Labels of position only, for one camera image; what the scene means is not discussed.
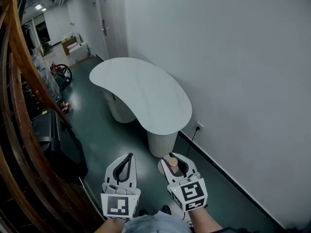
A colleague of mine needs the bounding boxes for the white door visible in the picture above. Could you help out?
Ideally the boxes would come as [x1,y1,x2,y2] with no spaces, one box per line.
[94,0,129,61]

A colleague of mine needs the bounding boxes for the brown wooden stair railing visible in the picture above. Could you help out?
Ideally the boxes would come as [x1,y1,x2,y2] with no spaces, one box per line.
[0,0,105,233]

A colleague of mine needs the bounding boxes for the black power cable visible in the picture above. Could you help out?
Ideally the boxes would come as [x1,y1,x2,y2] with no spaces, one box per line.
[185,126,201,159]

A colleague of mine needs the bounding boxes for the plastic wrapped bundle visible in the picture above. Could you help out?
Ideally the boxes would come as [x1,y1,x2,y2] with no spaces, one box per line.
[32,53,62,102]

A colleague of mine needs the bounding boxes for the person's right forearm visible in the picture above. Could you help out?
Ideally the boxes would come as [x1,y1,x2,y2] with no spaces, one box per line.
[188,205,224,233]

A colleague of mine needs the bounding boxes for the person's light blue shorts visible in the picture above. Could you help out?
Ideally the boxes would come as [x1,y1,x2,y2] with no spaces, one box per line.
[121,210,193,233]

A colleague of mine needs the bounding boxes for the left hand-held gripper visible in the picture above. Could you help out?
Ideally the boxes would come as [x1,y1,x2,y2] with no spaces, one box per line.
[101,153,141,221]

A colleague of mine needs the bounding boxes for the red fire extinguisher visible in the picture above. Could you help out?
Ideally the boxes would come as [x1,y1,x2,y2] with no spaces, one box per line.
[50,62,64,74]

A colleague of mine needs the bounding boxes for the person's left forearm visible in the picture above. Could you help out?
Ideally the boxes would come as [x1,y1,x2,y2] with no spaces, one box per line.
[94,217,127,233]

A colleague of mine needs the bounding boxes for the metal door handle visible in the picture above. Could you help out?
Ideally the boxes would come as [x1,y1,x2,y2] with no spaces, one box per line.
[100,18,108,37]

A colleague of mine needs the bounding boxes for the small tan cylinder object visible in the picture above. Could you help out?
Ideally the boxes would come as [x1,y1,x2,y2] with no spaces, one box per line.
[168,157,183,177]

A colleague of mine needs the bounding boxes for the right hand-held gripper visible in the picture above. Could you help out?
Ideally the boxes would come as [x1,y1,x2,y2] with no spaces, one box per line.
[160,152,209,214]

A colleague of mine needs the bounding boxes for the black suitcase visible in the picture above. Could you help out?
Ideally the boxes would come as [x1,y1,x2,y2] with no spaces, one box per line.
[31,109,88,182]

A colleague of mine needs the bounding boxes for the white kidney-shaped table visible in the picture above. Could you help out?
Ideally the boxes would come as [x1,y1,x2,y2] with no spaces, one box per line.
[89,57,192,158]

